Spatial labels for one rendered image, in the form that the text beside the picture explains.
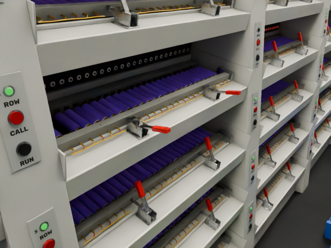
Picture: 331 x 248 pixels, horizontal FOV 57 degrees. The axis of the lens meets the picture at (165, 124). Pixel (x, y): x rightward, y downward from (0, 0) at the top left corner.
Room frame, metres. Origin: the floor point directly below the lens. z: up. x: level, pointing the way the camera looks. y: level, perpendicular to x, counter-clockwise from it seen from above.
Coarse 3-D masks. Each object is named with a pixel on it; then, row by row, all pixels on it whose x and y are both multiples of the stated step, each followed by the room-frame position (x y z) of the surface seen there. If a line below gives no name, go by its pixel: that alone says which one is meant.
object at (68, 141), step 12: (204, 84) 0.77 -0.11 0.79; (216, 84) 0.82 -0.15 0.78; (168, 96) 0.67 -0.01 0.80; (180, 96) 0.69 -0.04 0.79; (132, 108) 0.60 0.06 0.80; (144, 108) 0.60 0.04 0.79; (156, 108) 0.63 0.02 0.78; (168, 108) 0.64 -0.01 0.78; (108, 120) 0.54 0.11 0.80; (120, 120) 0.55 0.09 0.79; (72, 132) 0.49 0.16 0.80; (84, 132) 0.49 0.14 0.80; (96, 132) 0.51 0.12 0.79; (120, 132) 0.53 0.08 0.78; (60, 144) 0.45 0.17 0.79; (72, 144) 0.47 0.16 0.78
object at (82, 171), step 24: (120, 72) 0.73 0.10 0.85; (144, 72) 0.79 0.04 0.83; (216, 72) 0.90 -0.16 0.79; (240, 72) 0.87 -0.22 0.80; (48, 96) 0.58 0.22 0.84; (240, 96) 0.83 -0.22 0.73; (168, 120) 0.61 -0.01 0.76; (192, 120) 0.65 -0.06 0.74; (96, 144) 0.50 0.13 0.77; (120, 144) 0.51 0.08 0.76; (144, 144) 0.53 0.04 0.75; (72, 168) 0.43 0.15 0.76; (96, 168) 0.44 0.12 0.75; (120, 168) 0.49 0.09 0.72; (72, 192) 0.41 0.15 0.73
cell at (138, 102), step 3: (120, 93) 0.67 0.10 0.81; (123, 93) 0.67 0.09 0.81; (126, 93) 0.67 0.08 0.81; (123, 96) 0.66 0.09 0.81; (126, 96) 0.66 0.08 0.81; (129, 96) 0.66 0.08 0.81; (132, 96) 0.66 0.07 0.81; (129, 99) 0.65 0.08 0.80; (132, 99) 0.65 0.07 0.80; (135, 99) 0.65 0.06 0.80; (138, 99) 0.65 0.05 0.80; (135, 102) 0.64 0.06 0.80; (138, 102) 0.64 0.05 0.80; (141, 102) 0.64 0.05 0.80; (138, 105) 0.63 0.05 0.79
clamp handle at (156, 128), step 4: (140, 124) 0.54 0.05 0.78; (144, 128) 0.53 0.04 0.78; (148, 128) 0.52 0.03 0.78; (152, 128) 0.52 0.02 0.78; (156, 128) 0.51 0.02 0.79; (160, 128) 0.50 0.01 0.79; (164, 128) 0.50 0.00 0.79; (168, 128) 0.50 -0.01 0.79; (160, 132) 0.50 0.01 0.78; (164, 132) 0.50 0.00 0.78
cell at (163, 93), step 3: (147, 84) 0.73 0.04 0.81; (150, 84) 0.74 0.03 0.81; (147, 87) 0.73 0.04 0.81; (150, 87) 0.72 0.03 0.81; (153, 87) 0.72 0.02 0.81; (156, 87) 0.72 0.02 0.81; (153, 90) 0.72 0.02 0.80; (156, 90) 0.71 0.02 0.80; (159, 90) 0.71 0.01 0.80; (162, 90) 0.71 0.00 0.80; (162, 93) 0.70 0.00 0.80; (165, 93) 0.70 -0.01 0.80
